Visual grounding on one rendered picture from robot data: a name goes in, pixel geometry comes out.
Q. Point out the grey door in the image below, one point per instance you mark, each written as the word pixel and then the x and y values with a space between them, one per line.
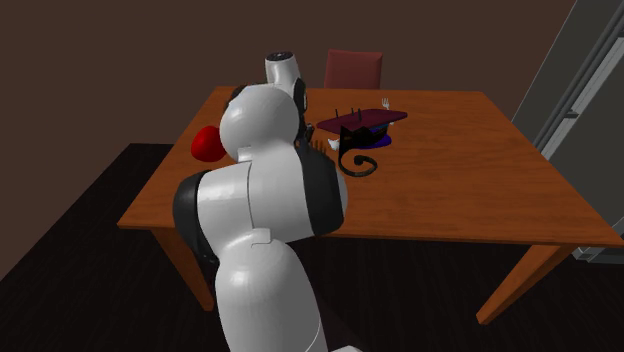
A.
pixel 575 97

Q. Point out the dark red chair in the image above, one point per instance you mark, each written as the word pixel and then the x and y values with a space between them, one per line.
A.
pixel 353 69

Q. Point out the black cat figure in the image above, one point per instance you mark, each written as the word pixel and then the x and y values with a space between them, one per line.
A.
pixel 352 139

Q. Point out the dark red flat board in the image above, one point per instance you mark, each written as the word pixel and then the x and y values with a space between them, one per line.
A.
pixel 365 118

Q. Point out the small white object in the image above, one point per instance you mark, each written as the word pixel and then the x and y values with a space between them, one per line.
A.
pixel 334 144

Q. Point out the red round object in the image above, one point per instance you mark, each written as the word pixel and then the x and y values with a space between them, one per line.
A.
pixel 206 145

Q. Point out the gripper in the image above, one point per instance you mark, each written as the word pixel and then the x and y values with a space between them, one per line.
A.
pixel 308 132

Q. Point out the white fork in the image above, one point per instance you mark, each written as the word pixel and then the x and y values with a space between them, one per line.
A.
pixel 385 103

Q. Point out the blue plate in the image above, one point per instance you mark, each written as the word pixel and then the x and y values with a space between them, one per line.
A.
pixel 382 141

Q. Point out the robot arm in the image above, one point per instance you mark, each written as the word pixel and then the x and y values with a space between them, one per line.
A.
pixel 263 195

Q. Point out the brown wooden table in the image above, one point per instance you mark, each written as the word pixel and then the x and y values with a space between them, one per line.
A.
pixel 463 175

